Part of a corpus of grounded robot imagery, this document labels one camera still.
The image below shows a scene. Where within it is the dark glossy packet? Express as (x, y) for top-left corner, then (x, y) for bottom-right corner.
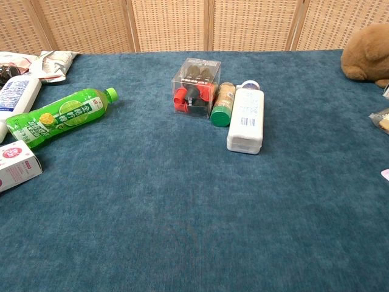
(0, 64), (22, 89)

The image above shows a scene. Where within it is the blue tablecloth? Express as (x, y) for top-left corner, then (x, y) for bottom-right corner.
(0, 49), (389, 292)

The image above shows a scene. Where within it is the woven rattan folding screen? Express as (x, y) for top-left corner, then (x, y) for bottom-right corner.
(0, 0), (389, 56)

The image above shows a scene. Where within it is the green-capped spice jar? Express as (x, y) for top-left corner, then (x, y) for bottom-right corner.
(210, 82), (237, 128)

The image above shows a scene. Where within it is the green lime drink bottle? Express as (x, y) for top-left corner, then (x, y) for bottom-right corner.
(5, 86), (119, 150)

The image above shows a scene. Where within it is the white crinkled snack bag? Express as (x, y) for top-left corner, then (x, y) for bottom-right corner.
(29, 50), (81, 84)

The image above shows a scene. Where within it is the clear box with red items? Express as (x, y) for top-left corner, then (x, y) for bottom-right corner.
(171, 57), (222, 120)

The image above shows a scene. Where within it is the white bottle with blue text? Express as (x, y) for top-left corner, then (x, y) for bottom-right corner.
(0, 75), (43, 144)

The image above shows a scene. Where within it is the brown plush toy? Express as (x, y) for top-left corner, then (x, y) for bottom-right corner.
(340, 22), (389, 89)

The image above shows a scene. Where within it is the white and red snack bag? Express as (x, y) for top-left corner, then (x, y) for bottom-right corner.
(0, 51), (40, 75)

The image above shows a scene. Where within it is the clear-wrapped biscuit pack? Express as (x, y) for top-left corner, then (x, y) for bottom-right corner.
(368, 107), (389, 135)

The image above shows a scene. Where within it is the white and pink carton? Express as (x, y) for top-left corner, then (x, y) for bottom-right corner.
(0, 139), (44, 193)

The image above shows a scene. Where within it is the white flip-cap bottle with barcode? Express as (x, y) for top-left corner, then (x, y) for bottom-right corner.
(226, 87), (266, 156)

